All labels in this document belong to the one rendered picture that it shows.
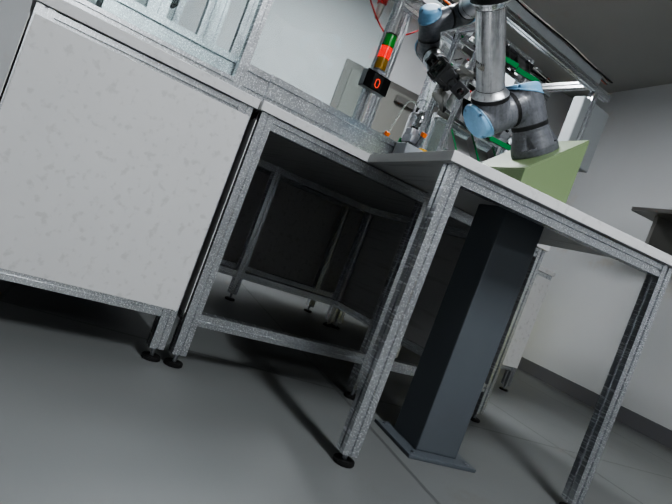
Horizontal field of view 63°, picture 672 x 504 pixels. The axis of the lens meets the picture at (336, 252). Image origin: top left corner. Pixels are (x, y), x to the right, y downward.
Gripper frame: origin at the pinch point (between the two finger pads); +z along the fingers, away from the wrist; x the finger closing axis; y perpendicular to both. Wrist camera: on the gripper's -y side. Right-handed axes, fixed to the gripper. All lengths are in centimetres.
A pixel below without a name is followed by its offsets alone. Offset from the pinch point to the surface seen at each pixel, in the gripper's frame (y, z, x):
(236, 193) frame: 43, 12, -63
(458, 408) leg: -38, 66, -63
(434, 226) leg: 14, 49, -22
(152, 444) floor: 57, 87, -82
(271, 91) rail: 45, -13, -38
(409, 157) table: 13.5, 21.0, -19.5
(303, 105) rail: 33, -14, -37
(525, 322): -207, -50, -86
